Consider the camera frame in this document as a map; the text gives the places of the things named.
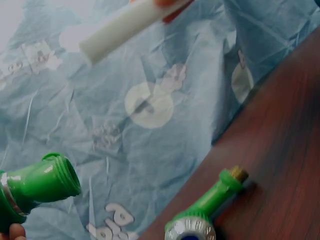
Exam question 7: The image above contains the green threaded pipe fitting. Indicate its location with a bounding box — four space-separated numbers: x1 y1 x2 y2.
0 152 82 227

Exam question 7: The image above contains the person's left hand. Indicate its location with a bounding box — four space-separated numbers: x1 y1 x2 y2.
7 222 27 240

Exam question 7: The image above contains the white plastic pipe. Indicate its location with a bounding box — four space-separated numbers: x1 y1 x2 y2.
78 0 196 67

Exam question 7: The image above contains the person's right hand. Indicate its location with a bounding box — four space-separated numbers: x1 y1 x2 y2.
152 0 196 25

